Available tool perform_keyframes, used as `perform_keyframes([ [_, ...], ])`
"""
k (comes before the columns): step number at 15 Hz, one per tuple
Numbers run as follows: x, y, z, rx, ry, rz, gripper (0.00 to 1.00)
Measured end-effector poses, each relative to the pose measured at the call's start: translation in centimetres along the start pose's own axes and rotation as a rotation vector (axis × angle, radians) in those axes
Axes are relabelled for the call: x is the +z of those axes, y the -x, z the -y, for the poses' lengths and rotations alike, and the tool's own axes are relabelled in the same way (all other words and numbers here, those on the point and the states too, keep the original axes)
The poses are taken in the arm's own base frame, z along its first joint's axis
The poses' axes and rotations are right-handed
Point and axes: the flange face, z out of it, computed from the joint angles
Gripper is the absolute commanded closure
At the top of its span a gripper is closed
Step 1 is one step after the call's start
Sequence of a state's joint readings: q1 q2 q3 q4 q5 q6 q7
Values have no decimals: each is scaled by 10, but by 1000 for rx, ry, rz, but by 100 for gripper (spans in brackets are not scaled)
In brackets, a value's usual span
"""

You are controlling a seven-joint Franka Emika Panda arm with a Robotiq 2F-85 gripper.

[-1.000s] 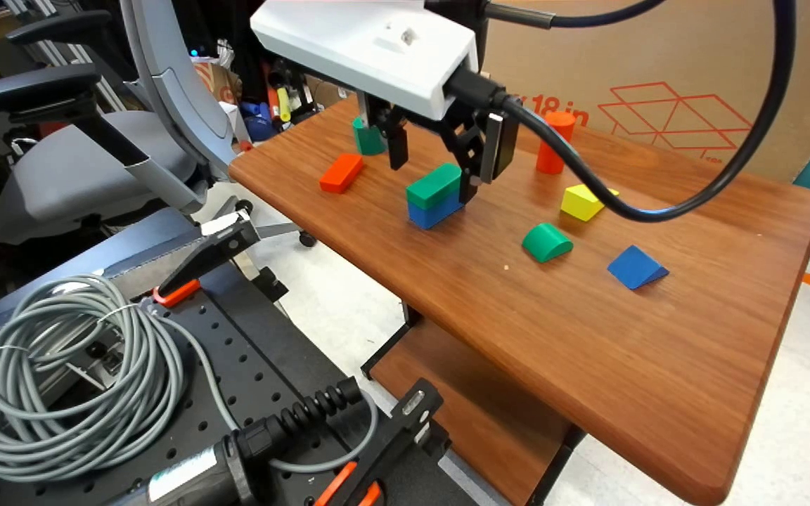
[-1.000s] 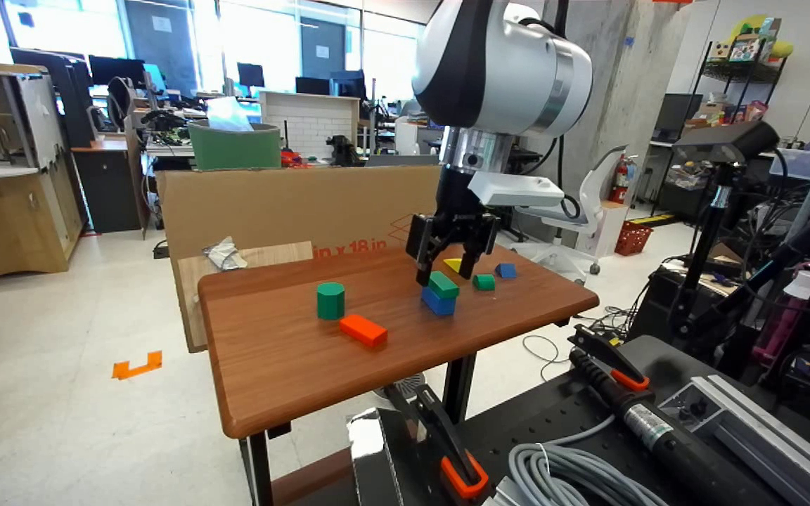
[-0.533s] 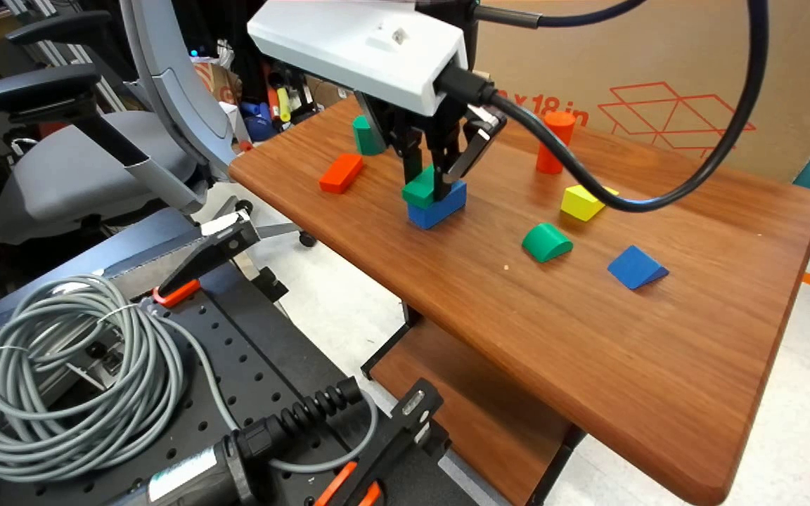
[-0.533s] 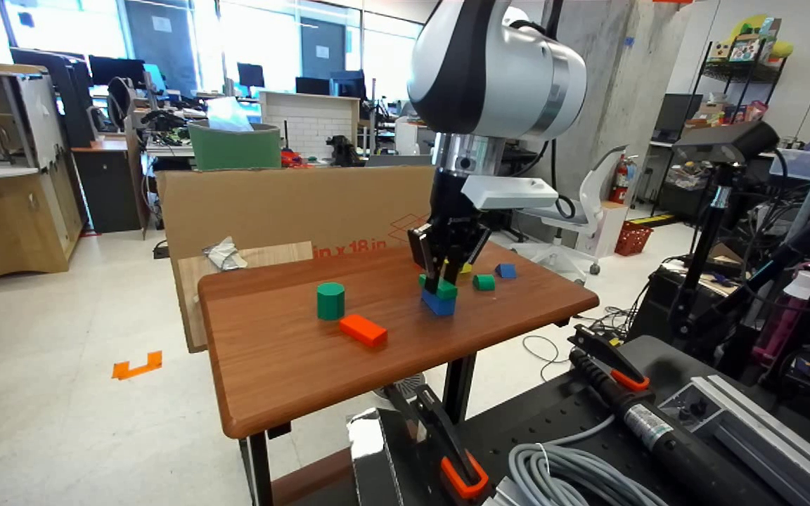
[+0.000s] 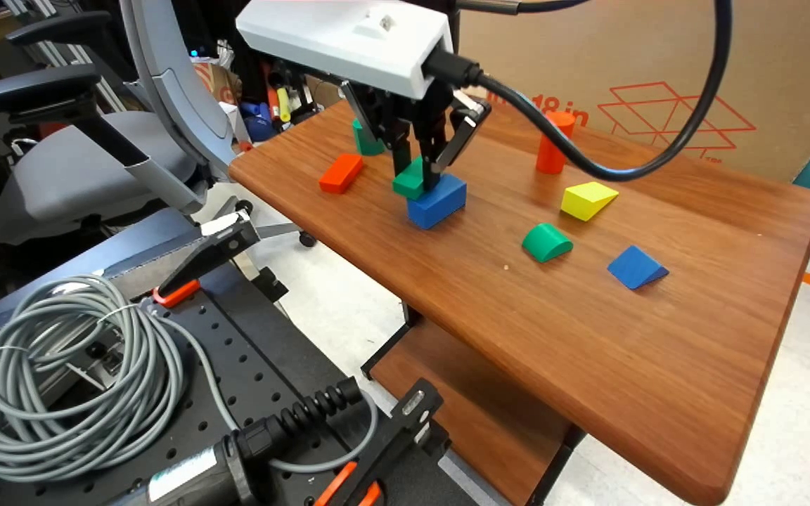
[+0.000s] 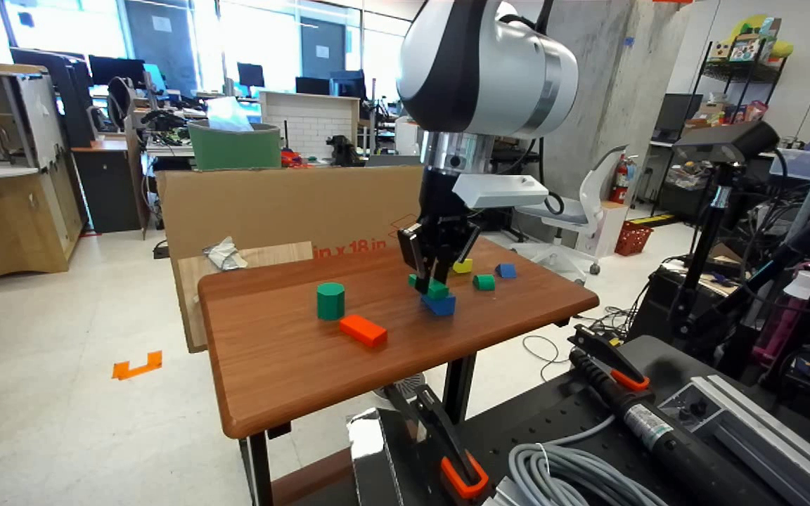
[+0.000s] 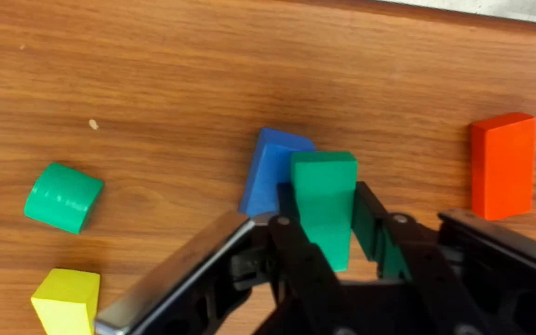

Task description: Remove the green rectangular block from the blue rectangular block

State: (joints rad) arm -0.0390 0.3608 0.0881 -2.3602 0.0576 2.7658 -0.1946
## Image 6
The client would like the black clamp with orange grips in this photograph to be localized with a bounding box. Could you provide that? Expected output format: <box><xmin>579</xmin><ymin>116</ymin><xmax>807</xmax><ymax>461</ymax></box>
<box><xmin>380</xmin><ymin>377</ymin><xmax>496</xmax><ymax>504</ymax></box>

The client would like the wooden cabinet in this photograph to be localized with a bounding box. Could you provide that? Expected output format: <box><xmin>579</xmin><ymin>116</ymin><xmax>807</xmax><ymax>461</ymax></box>
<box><xmin>0</xmin><ymin>57</ymin><xmax>89</xmax><ymax>286</ymax></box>

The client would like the green storage bin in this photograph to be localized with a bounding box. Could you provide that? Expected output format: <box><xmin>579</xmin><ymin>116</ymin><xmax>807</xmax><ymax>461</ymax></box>
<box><xmin>186</xmin><ymin>124</ymin><xmax>284</xmax><ymax>173</ymax></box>

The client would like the crumpled white paper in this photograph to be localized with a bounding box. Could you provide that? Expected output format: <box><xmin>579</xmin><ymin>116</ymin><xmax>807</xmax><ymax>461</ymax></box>
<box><xmin>200</xmin><ymin>234</ymin><xmax>252</xmax><ymax>276</ymax></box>

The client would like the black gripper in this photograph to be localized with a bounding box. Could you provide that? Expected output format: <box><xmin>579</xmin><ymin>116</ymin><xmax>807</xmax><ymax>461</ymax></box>
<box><xmin>395</xmin><ymin>166</ymin><xmax>482</xmax><ymax>294</ymax></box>

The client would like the red fire extinguisher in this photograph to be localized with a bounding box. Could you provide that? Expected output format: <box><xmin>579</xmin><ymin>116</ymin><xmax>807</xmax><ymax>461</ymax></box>
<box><xmin>607</xmin><ymin>151</ymin><xmax>636</xmax><ymax>207</ymax></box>

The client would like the black tripod stand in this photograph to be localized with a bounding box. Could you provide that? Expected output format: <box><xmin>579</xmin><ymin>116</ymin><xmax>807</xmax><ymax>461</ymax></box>
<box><xmin>675</xmin><ymin>156</ymin><xmax>752</xmax><ymax>326</ymax></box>

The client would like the black table leg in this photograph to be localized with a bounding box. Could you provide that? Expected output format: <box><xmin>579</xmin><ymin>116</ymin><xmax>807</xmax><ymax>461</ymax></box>
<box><xmin>442</xmin><ymin>350</ymin><xmax>479</xmax><ymax>428</ymax></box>
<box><xmin>246</xmin><ymin>430</ymin><xmax>276</xmax><ymax>506</ymax></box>

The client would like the black tool with orange trigger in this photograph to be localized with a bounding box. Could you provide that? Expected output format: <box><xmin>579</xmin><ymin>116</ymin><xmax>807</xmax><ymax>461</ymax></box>
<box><xmin>569</xmin><ymin>346</ymin><xmax>782</xmax><ymax>506</ymax></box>

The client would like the green cylinder block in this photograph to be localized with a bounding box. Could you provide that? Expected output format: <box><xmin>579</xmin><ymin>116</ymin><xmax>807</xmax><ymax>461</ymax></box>
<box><xmin>316</xmin><ymin>277</ymin><xmax>349</xmax><ymax>322</ymax></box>

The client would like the black shelf with toys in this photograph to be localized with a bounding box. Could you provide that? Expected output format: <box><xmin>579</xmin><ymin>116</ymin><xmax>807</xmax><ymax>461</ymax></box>
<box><xmin>690</xmin><ymin>10</ymin><xmax>796</xmax><ymax>135</ymax></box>

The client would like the grey coiled cable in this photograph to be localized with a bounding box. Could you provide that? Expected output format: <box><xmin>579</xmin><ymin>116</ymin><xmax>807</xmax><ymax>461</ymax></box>
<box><xmin>484</xmin><ymin>438</ymin><xmax>671</xmax><ymax>506</ymax></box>

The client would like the orange rectangular block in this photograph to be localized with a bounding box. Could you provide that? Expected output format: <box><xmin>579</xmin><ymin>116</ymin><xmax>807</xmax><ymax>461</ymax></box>
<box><xmin>337</xmin><ymin>311</ymin><xmax>391</xmax><ymax>353</ymax></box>

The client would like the aluminium rail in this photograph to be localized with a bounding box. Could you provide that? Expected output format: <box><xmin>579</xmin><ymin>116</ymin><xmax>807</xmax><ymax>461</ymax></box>
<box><xmin>690</xmin><ymin>373</ymin><xmax>810</xmax><ymax>506</ymax></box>

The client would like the blue rectangular block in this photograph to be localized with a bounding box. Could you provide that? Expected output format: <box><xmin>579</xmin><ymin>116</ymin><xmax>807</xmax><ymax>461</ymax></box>
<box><xmin>422</xmin><ymin>293</ymin><xmax>458</xmax><ymax>319</ymax></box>

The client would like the large cardboard box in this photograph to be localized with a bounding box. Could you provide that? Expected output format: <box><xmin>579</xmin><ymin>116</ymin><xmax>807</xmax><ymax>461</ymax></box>
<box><xmin>156</xmin><ymin>162</ymin><xmax>427</xmax><ymax>353</ymax></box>

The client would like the orange floor marker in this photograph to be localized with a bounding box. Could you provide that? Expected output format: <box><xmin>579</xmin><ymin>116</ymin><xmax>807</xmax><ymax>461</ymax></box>
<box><xmin>110</xmin><ymin>349</ymin><xmax>166</xmax><ymax>381</ymax></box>

